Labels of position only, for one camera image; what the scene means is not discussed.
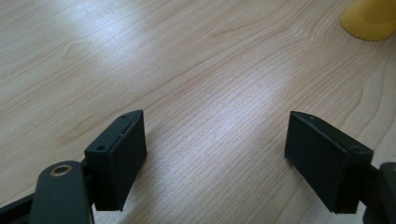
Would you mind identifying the white trash can yellow feet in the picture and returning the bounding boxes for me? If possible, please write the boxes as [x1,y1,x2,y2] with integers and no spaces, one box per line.
[340,0,396,42]

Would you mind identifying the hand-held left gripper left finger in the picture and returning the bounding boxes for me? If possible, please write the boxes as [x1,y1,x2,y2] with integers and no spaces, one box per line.
[84,109,148,212]

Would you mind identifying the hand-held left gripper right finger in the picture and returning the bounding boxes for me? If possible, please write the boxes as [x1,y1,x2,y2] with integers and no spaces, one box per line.
[284,110,375,215]

